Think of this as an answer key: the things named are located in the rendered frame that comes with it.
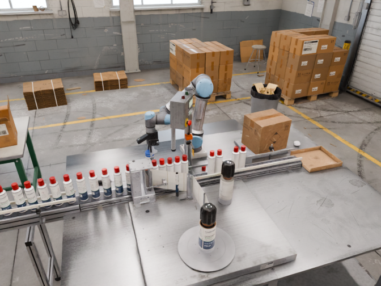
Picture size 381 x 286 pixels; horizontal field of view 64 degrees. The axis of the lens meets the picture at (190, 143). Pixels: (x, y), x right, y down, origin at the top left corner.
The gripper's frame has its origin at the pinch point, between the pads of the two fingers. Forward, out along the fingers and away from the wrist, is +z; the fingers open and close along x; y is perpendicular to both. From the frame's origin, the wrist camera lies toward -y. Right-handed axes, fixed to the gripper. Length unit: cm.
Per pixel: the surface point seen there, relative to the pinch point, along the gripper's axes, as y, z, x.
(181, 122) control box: 14, -44, -38
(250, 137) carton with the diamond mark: 82, -6, -14
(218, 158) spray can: 39, -13, -42
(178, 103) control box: 12, -56, -37
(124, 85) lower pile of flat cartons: 42, 85, 390
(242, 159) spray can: 58, -9, -43
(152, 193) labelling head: -11, -4, -52
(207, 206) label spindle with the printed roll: 6, -28, -98
